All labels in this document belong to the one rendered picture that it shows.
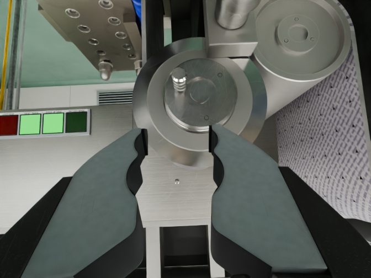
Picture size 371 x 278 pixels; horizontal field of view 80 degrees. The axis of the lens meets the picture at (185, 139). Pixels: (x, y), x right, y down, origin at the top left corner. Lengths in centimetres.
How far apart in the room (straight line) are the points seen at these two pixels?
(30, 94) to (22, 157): 308
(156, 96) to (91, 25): 31
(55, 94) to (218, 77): 340
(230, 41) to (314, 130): 21
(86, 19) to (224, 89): 35
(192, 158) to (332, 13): 24
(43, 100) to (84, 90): 56
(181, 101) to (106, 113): 42
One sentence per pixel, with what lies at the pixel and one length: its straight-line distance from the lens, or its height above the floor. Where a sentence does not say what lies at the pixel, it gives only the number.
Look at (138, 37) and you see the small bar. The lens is 51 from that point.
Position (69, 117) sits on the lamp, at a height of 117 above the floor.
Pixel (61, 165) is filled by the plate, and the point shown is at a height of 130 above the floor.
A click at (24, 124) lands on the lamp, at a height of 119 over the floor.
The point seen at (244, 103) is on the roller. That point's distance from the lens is 25.
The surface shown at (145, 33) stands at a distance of 29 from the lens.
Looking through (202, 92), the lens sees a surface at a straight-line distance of 23.
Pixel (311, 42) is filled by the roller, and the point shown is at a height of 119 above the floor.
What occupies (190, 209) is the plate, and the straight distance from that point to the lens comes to 57.
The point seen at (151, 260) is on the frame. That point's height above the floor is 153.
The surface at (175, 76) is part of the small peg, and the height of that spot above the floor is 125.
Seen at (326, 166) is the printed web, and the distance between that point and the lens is 37.
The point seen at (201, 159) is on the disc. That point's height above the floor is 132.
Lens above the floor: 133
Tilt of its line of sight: 9 degrees down
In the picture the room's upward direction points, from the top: 177 degrees clockwise
